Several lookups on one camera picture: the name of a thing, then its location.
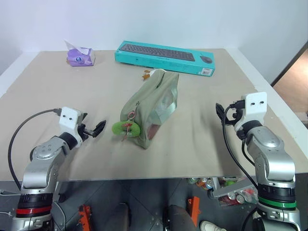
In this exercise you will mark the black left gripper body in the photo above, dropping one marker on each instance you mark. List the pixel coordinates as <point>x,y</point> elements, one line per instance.
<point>86,132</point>

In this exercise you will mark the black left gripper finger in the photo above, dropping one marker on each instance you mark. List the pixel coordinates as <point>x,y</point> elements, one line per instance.
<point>84,117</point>
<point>100,127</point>

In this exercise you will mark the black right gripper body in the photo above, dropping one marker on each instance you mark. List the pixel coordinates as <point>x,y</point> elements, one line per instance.
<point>235,114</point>

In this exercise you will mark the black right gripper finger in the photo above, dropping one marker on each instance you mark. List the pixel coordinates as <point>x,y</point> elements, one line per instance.
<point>220,112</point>

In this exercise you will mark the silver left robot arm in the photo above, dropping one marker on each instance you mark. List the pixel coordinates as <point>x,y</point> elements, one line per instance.
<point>39,168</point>

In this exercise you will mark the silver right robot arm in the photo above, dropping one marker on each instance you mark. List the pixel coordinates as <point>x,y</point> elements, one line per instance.
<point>274,158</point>

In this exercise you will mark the green avocado keychain charm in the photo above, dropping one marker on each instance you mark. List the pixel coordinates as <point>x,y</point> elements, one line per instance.
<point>122,128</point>

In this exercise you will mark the green pencil pouch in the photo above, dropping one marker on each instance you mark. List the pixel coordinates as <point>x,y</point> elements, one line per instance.
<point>154,106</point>

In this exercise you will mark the beige table mat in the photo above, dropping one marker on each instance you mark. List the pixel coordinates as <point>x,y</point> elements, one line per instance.
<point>72,91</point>

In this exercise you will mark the purple tissue pack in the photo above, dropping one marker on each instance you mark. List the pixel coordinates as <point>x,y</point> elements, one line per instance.
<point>80,57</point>

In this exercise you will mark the brown wooden door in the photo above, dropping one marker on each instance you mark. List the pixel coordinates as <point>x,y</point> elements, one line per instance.
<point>292,79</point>

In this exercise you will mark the small orange white trinket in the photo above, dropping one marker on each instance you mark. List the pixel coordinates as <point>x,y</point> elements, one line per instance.
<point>145,74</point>

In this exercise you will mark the colourful drink cans pile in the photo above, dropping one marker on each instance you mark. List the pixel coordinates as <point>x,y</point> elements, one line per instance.
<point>203,183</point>

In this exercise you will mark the teal keyboard box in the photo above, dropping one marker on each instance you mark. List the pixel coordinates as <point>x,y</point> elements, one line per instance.
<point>166,57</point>

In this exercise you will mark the white bin with cans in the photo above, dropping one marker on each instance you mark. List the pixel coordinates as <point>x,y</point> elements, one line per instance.
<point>237,192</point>

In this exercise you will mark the orange clamp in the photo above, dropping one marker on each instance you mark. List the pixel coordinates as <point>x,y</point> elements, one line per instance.
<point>84,216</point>
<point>194,210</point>

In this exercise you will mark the dark rounded shape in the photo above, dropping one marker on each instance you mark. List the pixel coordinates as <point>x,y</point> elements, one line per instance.
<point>180,217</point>

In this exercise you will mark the white shoe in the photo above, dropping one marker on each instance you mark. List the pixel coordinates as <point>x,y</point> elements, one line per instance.
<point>211,226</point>

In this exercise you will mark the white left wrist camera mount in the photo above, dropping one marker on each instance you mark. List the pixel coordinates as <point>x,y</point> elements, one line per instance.
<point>68,119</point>

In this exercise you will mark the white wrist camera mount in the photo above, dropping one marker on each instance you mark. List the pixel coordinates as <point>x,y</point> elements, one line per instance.
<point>68,119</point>
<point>255,106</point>

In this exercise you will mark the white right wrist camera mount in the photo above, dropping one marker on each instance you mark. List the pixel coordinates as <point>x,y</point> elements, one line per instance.
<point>255,106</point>

